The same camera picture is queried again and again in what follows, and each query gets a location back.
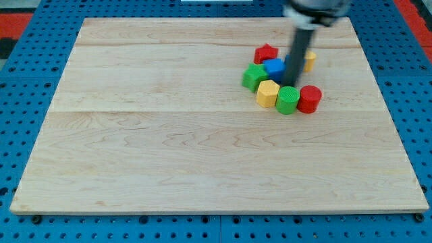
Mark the green cylinder block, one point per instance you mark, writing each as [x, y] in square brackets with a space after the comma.
[287, 100]

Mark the yellow hexagon block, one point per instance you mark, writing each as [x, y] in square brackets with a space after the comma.
[267, 93]

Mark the green star block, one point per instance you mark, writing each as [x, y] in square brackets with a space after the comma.
[253, 76]

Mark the red cylinder block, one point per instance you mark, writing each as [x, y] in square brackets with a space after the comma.
[310, 97]

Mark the wooden board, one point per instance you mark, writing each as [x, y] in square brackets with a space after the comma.
[150, 118]

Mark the yellow cylinder block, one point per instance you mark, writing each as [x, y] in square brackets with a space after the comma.
[309, 61]

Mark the red star block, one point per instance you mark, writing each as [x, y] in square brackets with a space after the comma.
[264, 53]

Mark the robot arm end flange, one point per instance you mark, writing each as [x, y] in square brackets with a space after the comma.
[311, 14]

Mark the blue block behind rod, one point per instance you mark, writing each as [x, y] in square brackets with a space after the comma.
[287, 60]

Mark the blue cube block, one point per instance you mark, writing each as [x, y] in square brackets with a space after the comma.
[275, 69]

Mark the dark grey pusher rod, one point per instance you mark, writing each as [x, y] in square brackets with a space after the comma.
[301, 41]

